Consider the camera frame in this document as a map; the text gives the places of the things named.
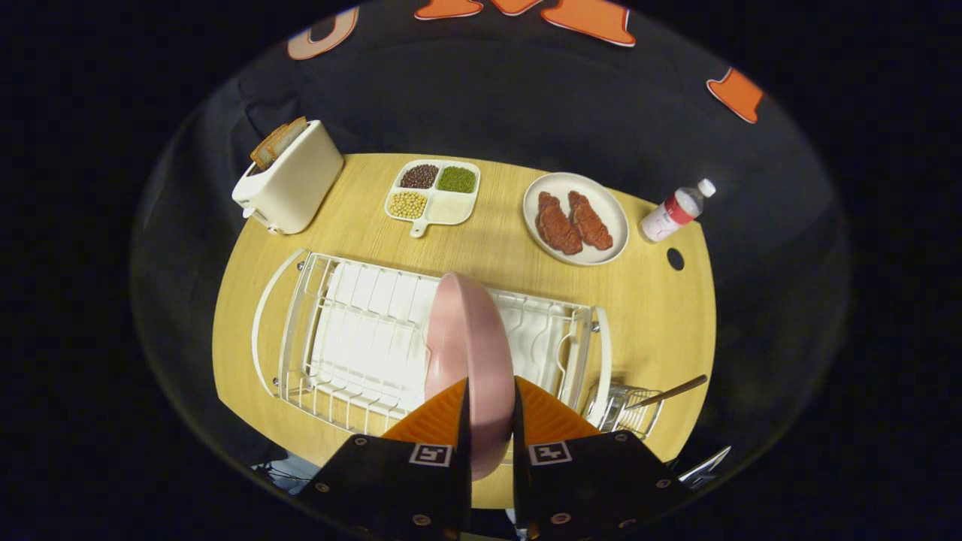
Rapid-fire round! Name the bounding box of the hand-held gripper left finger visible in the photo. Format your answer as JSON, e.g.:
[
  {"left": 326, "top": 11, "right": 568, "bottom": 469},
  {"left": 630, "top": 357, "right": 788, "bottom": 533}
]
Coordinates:
[{"left": 295, "top": 378, "right": 474, "bottom": 541}]

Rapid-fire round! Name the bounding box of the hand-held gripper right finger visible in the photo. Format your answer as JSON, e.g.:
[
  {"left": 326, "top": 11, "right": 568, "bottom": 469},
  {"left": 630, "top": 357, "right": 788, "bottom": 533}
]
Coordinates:
[{"left": 513, "top": 377, "right": 697, "bottom": 541}]

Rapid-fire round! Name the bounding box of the metal wire basket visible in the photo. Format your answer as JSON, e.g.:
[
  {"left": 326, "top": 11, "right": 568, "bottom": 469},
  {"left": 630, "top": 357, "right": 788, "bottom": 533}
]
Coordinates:
[{"left": 585, "top": 382, "right": 666, "bottom": 440}]

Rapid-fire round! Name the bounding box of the wooden-handled metal spoon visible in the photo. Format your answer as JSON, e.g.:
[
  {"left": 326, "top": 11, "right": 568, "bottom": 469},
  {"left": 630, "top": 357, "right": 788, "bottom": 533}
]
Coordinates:
[{"left": 624, "top": 374, "right": 709, "bottom": 412}]

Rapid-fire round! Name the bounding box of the pink plate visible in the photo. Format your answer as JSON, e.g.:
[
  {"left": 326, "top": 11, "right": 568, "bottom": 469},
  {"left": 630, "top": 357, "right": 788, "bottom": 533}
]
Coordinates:
[{"left": 423, "top": 271, "right": 517, "bottom": 482}]

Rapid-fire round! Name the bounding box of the white wire dish rack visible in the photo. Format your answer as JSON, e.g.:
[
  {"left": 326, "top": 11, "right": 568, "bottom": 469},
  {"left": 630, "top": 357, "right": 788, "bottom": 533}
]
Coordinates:
[{"left": 251, "top": 248, "right": 613, "bottom": 438}]

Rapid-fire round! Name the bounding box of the cream round plate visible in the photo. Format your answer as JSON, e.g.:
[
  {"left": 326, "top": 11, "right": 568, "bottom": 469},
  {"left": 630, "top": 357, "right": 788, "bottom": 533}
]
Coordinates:
[{"left": 522, "top": 172, "right": 630, "bottom": 267}]

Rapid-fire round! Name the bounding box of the white divided dish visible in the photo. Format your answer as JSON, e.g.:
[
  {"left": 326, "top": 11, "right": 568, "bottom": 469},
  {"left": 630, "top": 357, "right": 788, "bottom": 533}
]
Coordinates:
[{"left": 384, "top": 159, "right": 482, "bottom": 239}]

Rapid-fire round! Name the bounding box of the red-brown meat piece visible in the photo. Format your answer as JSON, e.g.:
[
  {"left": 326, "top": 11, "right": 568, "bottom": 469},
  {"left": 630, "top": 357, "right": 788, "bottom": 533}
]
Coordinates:
[
  {"left": 537, "top": 192, "right": 584, "bottom": 255},
  {"left": 567, "top": 190, "right": 614, "bottom": 251}
]

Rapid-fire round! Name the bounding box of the heap of yellow beans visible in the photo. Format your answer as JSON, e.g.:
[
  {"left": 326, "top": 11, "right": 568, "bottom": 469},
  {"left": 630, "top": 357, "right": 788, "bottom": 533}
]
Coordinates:
[{"left": 389, "top": 191, "right": 428, "bottom": 220}]

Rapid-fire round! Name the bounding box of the clear plastic bottle red label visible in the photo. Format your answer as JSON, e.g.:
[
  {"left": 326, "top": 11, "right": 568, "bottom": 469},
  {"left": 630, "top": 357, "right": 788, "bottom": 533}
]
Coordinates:
[{"left": 639, "top": 178, "right": 717, "bottom": 243}]

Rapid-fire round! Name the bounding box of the heap of green beans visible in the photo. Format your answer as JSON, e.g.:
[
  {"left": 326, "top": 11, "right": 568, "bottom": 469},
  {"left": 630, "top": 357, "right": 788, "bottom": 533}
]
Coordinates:
[{"left": 437, "top": 166, "right": 477, "bottom": 194}]

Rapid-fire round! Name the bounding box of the white toaster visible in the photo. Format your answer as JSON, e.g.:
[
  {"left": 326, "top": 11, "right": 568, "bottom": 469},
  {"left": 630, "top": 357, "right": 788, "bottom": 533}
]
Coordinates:
[{"left": 231, "top": 120, "right": 345, "bottom": 236}]

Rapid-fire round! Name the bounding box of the toasted bread slice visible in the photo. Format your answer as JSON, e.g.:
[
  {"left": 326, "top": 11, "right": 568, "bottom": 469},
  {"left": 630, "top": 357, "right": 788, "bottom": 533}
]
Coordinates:
[
  {"left": 267, "top": 116, "right": 309, "bottom": 155},
  {"left": 250, "top": 124, "right": 298, "bottom": 170}
]

